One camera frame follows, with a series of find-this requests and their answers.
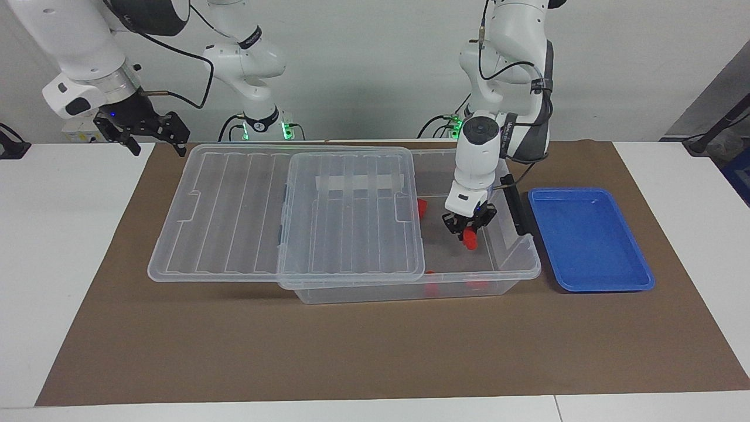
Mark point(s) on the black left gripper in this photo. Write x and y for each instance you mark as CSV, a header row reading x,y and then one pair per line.
x,y
476,218

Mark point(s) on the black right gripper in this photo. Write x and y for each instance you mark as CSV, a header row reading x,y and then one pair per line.
x,y
133,116

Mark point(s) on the red plastic block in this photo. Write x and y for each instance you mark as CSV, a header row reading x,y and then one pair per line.
x,y
432,288
477,286
470,240
422,208

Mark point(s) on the clear plastic box lid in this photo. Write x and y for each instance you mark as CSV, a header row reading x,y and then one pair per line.
x,y
246,223

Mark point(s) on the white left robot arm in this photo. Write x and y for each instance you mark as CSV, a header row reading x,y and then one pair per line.
x,y
477,158

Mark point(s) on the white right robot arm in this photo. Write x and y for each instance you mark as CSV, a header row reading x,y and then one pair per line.
x,y
76,41

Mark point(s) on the clear plastic storage box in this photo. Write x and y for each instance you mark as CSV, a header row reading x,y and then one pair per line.
x,y
504,261

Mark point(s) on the blue plastic tray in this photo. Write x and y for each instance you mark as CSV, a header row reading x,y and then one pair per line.
x,y
592,240

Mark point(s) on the black table clamp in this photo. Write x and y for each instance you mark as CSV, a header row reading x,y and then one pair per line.
x,y
12,149

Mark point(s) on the brown table mat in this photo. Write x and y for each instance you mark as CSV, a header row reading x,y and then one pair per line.
x,y
176,340

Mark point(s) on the black stand pole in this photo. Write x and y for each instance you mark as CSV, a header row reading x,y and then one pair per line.
x,y
700,146

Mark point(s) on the blue crate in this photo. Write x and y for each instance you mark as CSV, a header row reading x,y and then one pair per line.
x,y
739,181

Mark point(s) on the white wall socket box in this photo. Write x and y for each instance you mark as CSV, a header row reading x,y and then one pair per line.
x,y
79,133

